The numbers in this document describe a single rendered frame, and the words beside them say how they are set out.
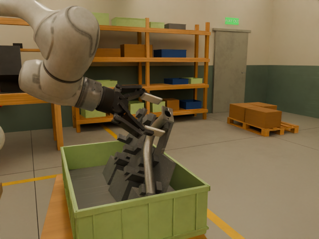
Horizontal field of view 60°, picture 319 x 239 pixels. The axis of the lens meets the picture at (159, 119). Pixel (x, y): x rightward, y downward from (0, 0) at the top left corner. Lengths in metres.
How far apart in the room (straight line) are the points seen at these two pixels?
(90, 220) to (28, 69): 0.42
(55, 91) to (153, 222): 0.47
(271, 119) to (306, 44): 2.96
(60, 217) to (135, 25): 4.98
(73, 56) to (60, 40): 0.04
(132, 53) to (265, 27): 4.19
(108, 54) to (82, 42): 4.98
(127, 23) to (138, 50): 0.55
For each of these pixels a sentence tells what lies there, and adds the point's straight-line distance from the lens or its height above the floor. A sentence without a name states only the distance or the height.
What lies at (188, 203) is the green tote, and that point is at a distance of 0.90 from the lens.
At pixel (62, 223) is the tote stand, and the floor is 0.79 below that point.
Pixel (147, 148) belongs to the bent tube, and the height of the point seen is 1.06.
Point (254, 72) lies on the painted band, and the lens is 8.27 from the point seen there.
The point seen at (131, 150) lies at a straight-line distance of 1.11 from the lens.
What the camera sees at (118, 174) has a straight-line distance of 1.09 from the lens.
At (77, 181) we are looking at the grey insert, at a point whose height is 0.85.
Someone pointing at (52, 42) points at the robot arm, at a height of 1.39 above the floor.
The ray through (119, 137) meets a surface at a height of 1.01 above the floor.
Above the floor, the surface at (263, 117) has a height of 0.35.
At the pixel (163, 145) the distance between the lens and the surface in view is 0.94.
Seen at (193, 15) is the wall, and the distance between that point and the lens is 7.10.
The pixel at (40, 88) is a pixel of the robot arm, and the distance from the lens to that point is 0.77.
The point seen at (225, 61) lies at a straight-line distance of 7.52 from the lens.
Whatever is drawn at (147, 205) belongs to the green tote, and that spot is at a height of 0.93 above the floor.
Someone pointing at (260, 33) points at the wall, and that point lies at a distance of 8.39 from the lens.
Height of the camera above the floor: 1.34
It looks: 12 degrees down
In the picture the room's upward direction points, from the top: straight up
